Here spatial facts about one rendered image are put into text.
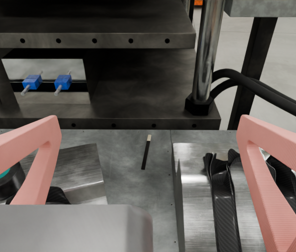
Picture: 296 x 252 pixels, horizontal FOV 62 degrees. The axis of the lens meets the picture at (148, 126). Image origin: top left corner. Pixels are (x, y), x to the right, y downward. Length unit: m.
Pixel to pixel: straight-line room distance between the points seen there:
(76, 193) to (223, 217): 0.26
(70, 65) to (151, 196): 0.52
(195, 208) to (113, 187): 0.24
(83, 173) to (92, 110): 0.43
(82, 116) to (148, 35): 0.35
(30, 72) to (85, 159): 0.50
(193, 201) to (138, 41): 0.55
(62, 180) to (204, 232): 0.27
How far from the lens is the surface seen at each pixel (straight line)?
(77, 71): 0.89
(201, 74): 0.81
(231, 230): 0.46
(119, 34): 0.83
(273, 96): 0.79
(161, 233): 0.55
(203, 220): 0.45
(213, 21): 0.76
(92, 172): 0.51
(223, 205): 0.46
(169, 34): 0.82
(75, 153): 0.55
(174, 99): 0.95
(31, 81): 0.94
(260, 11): 0.93
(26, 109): 0.99
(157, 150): 0.70
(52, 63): 0.91
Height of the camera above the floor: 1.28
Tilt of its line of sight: 37 degrees down
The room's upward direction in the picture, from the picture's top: straight up
